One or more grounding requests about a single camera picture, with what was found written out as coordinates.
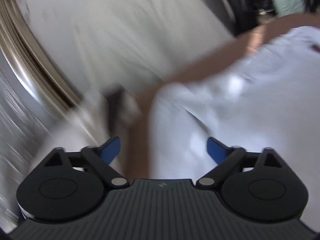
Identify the beige curtain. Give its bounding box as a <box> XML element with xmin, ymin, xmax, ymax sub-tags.
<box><xmin>1</xmin><ymin>0</ymin><xmax>81</xmax><ymax>114</ymax></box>

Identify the dark brown folded garment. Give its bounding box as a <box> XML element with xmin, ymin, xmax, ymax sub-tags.
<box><xmin>105</xmin><ymin>87</ymin><xmax>126</xmax><ymax>139</ymax></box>

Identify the white long-sleeve shirt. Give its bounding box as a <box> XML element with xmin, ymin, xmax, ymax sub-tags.
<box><xmin>149</xmin><ymin>27</ymin><xmax>319</xmax><ymax>231</ymax></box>

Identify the silver foil sheet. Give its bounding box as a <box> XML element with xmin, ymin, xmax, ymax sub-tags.
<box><xmin>1</xmin><ymin>55</ymin><xmax>47</xmax><ymax>232</ymax></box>

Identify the cream covered mattress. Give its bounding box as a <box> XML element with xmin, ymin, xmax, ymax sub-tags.
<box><xmin>16</xmin><ymin>0</ymin><xmax>233</xmax><ymax>93</ymax></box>

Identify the black hanging garment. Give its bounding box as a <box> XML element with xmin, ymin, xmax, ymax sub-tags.
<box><xmin>227</xmin><ymin>0</ymin><xmax>276</xmax><ymax>35</ymax></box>

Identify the cream folded garment top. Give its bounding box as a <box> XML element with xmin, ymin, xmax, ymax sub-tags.
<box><xmin>30</xmin><ymin>90</ymin><xmax>111</xmax><ymax>170</ymax></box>

